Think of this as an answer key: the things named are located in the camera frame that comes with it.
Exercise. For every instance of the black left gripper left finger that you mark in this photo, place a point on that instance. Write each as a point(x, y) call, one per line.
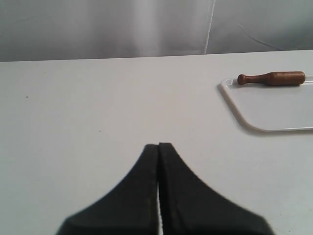
point(128, 209)

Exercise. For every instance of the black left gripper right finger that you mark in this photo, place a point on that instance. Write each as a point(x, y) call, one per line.
point(190, 207)

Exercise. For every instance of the brown wooden pestle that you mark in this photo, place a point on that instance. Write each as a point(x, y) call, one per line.
point(283, 78)

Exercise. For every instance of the white rectangular tray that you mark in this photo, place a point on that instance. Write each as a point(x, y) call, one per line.
point(271, 109)

